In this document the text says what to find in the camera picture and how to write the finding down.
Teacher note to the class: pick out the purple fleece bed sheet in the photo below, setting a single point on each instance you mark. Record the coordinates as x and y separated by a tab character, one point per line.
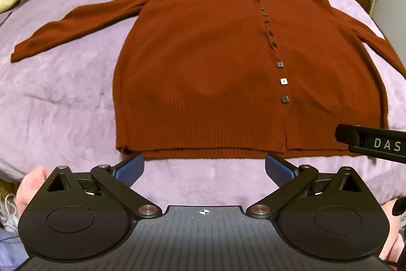
79	106

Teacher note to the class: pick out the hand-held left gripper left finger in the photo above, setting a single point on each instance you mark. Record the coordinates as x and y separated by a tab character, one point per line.
131	169

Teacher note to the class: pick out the rust red knit cardigan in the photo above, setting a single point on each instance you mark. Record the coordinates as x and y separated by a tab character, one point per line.
206	67

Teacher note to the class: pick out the pink fleece garment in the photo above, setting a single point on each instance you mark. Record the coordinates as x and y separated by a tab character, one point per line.
395	236
30	191

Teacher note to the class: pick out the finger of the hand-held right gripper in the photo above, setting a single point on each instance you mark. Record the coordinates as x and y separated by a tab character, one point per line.
347	133

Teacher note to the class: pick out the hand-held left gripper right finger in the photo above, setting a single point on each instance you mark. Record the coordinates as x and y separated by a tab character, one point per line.
279	171

